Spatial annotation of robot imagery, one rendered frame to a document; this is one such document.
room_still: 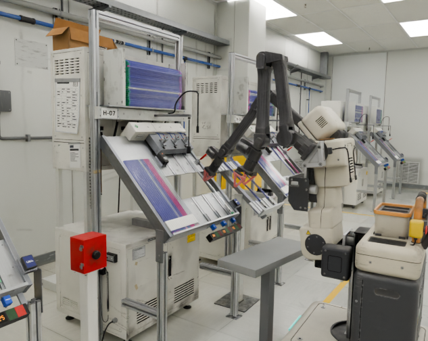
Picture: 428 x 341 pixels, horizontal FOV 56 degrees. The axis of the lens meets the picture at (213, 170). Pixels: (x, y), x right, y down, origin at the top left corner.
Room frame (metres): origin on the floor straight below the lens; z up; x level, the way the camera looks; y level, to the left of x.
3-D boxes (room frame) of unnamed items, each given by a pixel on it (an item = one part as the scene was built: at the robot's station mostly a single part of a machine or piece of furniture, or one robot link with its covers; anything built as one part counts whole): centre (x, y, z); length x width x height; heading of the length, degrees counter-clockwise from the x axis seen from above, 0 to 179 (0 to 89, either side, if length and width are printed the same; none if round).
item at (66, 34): (2.69, 0.73, 1.82); 0.68 x 0.30 x 0.20; 146
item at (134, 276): (2.63, 0.55, 0.31); 0.70 x 0.65 x 0.62; 146
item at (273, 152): (3.75, -0.41, 0.65); 1.01 x 0.73 x 1.29; 56
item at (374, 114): (7.99, -3.04, 0.95); 1.36 x 0.82 x 1.90; 56
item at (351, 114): (6.79, -2.22, 0.95); 1.36 x 0.82 x 1.90; 56
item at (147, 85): (2.61, 0.42, 1.52); 0.51 x 0.13 x 0.27; 146
